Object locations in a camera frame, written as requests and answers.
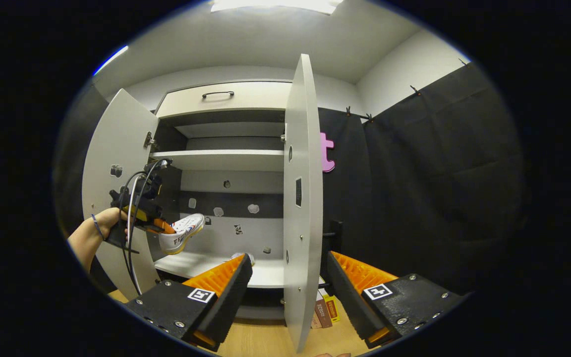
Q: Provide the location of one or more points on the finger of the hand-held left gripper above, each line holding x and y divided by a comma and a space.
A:
164, 227

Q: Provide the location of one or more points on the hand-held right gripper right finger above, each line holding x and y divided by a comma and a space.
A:
352, 302

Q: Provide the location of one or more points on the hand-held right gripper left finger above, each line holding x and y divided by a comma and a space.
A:
228, 307

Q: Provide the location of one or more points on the white canvas shoe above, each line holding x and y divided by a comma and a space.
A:
186, 230
246, 258

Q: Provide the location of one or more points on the white shoe cabinet door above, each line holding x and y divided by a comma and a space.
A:
112, 134
305, 148

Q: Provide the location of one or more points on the white shoe cabinet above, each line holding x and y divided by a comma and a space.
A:
226, 159

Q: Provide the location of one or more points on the white cabinet drawer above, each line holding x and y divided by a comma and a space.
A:
260, 99

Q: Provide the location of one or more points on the blue wrist band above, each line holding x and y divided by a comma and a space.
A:
97, 227

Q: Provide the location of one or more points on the black backdrop cloth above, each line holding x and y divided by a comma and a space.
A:
414, 198

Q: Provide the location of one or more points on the ceiling light panel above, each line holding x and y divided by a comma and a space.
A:
275, 5

